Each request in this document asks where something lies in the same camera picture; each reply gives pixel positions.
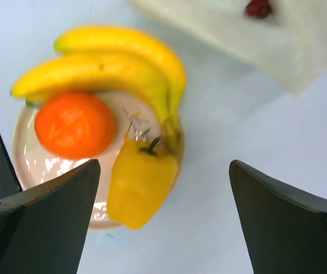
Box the pink ceramic plate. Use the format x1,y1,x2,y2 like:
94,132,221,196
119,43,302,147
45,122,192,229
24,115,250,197
12,91,165,230

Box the yellow fake banana bunch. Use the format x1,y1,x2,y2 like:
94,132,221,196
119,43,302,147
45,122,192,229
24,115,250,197
10,26,187,155

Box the yellow fake bell pepper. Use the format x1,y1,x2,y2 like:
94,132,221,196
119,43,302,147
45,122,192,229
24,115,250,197
107,137,178,229

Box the fake dark grapes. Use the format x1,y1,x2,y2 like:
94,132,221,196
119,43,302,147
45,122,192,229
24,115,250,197
244,0,272,19

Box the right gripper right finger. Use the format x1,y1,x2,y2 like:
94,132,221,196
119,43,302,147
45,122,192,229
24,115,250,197
229,160,327,273

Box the orange fake fruit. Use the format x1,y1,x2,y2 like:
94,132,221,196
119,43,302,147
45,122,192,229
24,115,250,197
34,92,115,160

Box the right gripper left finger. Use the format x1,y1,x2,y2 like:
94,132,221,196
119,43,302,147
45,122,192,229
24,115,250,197
0,159,101,273

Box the pale green plastic bag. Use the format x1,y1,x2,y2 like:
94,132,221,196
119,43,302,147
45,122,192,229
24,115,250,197
133,0,327,94

